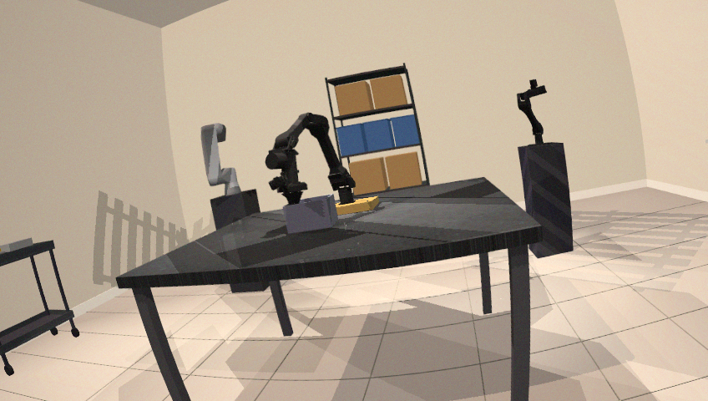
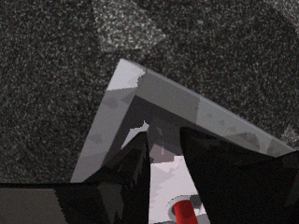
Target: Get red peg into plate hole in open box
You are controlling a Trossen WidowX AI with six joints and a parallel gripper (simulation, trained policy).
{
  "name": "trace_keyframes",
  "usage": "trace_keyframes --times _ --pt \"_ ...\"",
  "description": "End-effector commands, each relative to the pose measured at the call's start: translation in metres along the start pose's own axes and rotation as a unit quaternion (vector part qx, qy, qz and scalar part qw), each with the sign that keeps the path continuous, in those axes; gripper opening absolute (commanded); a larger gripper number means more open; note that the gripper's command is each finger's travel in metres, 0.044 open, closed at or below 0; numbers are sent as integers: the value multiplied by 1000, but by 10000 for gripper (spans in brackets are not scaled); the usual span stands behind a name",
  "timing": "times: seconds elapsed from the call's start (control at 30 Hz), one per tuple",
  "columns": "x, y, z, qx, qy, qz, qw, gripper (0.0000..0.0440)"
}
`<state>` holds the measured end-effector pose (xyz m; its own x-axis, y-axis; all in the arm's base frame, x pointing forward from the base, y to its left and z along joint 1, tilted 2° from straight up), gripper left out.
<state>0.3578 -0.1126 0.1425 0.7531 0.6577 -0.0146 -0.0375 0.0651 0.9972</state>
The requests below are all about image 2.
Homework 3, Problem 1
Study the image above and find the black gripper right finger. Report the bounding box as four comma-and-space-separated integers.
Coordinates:
179, 127, 299, 224

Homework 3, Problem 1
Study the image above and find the red peg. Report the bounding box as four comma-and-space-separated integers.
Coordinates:
173, 201, 198, 224

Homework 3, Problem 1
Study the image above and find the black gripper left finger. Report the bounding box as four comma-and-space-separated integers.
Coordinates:
0, 131, 150, 224

